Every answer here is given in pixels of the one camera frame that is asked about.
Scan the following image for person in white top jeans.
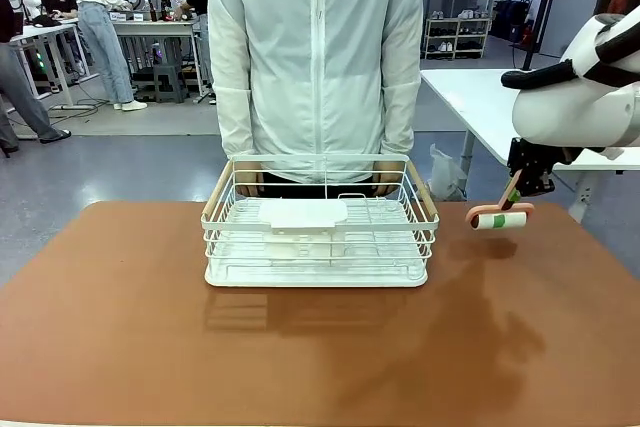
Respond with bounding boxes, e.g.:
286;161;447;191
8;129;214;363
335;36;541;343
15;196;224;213
71;0;149;113

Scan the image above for black tripod stand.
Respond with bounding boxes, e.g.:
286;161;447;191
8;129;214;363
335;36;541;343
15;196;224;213
519;0;567;72

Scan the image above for clear plastic bag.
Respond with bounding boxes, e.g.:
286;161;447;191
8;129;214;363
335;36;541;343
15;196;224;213
428;142;469;201

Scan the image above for white side table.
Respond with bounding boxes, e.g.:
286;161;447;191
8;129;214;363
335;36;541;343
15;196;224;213
420;68;640;223

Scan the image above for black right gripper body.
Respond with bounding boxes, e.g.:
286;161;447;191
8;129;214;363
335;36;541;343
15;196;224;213
506;138;564;197

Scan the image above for person's left hand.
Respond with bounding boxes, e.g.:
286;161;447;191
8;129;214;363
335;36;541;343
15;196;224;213
372;171;404;197

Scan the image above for person in grey trousers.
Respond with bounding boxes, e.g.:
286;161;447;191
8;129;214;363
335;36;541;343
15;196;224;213
0;0;72;157

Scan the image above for dark bags pile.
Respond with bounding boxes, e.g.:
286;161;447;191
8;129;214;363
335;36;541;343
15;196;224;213
492;0;534;44

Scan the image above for person's right forearm white sleeve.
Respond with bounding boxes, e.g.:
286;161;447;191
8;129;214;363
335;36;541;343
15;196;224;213
217;86;256;183

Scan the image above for person's right hand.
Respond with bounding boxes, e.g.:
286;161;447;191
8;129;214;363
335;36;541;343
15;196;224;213
234;172;265;198

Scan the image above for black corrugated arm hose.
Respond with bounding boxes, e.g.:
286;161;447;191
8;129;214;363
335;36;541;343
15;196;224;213
500;59;577;91

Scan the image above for person's left forearm white sleeve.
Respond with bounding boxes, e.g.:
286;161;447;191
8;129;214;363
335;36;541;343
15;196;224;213
380;86;422;182

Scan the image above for person in white jacket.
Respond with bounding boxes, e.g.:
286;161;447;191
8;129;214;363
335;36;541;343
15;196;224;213
207;0;425;198

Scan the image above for grey plastic stool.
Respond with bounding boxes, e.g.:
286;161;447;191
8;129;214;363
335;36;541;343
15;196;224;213
151;62;189;105

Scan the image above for white shoe rack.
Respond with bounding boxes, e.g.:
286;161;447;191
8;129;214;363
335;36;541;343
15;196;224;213
422;16;494;61

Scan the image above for white wire dish rack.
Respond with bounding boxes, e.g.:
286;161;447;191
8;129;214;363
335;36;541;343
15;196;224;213
200;154;441;289

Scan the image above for pink lint roller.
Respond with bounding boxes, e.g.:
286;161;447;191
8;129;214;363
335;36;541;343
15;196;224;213
464;169;536;233

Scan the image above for white background desk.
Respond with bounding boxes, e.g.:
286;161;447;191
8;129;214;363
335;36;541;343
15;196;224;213
8;16;101;111
110;16;212;98

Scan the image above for white plastic drip tray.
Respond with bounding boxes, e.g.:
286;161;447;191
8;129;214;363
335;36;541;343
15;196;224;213
203;261;430;289

